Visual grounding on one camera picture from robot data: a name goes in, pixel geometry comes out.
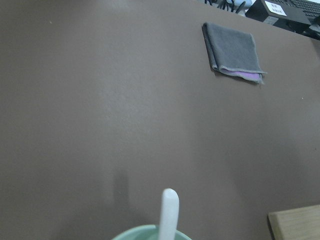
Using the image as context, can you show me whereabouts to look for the green ceramic bowl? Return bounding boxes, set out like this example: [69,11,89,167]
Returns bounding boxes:
[113,223,191,240]

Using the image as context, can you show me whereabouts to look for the grey folded cloth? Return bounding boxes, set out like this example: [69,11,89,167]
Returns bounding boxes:
[202,22,266,85]

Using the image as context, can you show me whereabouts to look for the wooden cutting board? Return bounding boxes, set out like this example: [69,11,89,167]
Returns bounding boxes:
[268,205,320,240]

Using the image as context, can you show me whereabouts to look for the black keyboard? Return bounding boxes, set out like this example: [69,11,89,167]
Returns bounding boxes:
[275,0,320,19]

